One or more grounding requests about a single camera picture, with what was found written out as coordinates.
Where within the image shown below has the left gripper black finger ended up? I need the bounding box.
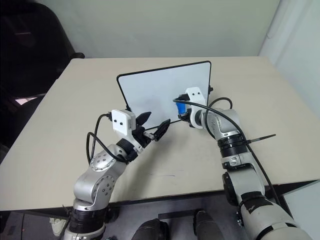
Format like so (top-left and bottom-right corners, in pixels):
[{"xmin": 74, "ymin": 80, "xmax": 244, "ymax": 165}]
[
  {"xmin": 135, "ymin": 111, "xmax": 153, "ymax": 126},
  {"xmin": 152, "ymin": 119, "xmax": 172, "ymax": 142}
]

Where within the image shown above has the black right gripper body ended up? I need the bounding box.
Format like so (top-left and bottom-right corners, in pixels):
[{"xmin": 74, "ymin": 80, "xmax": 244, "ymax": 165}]
[{"xmin": 177, "ymin": 93, "xmax": 193, "ymax": 121}]

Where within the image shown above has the blue whiteboard eraser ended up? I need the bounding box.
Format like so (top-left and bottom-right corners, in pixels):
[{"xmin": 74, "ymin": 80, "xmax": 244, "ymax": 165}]
[{"xmin": 175, "ymin": 101, "xmax": 187, "ymax": 116}]

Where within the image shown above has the black cable tie tail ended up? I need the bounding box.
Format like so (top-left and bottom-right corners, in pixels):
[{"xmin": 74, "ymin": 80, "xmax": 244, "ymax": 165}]
[{"xmin": 245, "ymin": 134, "xmax": 277, "ymax": 145}]

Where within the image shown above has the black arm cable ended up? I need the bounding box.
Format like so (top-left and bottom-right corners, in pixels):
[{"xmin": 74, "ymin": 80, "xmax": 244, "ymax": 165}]
[
  {"xmin": 172, "ymin": 96, "xmax": 297, "ymax": 222},
  {"xmin": 85, "ymin": 112, "xmax": 127, "ymax": 165}
]

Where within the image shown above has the white plastic object under table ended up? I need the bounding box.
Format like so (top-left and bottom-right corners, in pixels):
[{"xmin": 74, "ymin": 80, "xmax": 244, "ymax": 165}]
[{"xmin": 48, "ymin": 216, "xmax": 66, "ymax": 236}]

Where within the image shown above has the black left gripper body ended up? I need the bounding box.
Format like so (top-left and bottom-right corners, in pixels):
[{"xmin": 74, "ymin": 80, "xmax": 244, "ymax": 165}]
[{"xmin": 131, "ymin": 125, "xmax": 154, "ymax": 149}]

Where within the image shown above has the dark rounded shape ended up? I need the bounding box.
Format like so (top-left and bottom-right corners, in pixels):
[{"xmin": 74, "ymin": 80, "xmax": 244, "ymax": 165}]
[
  {"xmin": 130, "ymin": 218, "xmax": 170, "ymax": 240},
  {"xmin": 193, "ymin": 209, "xmax": 226, "ymax": 240}
]

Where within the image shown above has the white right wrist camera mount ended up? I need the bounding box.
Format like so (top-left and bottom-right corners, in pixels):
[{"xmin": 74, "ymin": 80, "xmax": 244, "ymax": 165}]
[{"xmin": 184, "ymin": 86, "xmax": 209, "ymax": 130}]

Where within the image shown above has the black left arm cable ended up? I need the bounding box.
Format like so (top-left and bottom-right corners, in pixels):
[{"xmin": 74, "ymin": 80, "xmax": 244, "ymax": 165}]
[{"xmin": 85, "ymin": 112, "xmax": 127, "ymax": 165}]

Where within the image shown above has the black-framed whiteboard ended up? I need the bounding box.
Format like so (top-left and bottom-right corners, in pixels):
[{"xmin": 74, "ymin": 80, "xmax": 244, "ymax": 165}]
[{"xmin": 116, "ymin": 60, "xmax": 214, "ymax": 131}]

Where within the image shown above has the grey cabinet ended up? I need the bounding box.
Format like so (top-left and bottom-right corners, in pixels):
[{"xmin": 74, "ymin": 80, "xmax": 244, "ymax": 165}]
[{"xmin": 281, "ymin": 179, "xmax": 320, "ymax": 227}]

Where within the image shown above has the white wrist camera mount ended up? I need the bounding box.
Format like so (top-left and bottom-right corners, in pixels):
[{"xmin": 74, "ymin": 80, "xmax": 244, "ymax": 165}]
[
  {"xmin": 184, "ymin": 86, "xmax": 209, "ymax": 130},
  {"xmin": 111, "ymin": 109, "xmax": 145, "ymax": 153}
]

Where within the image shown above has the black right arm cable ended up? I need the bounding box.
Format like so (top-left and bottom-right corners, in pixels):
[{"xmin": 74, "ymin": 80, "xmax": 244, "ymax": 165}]
[{"xmin": 172, "ymin": 96, "xmax": 297, "ymax": 222}]

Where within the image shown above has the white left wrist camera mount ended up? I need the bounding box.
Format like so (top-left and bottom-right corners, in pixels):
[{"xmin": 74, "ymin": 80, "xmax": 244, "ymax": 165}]
[{"xmin": 111, "ymin": 109, "xmax": 145, "ymax": 153}]

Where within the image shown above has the black office chair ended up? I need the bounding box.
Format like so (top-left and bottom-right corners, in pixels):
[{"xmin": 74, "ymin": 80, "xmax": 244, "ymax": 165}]
[{"xmin": 0, "ymin": 0, "xmax": 86, "ymax": 153}]

